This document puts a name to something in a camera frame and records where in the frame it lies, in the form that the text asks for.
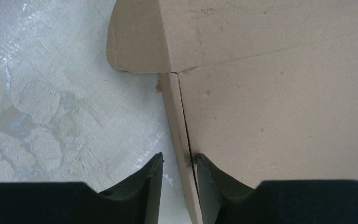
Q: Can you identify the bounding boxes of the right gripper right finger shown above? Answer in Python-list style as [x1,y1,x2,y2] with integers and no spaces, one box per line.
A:
[196,154,358,224]

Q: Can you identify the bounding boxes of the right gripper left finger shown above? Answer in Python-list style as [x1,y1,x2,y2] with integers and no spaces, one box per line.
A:
[0,153,164,224]

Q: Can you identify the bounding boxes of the brown cardboard box sheet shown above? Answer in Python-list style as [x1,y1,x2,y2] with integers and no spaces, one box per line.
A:
[106,0,358,224]

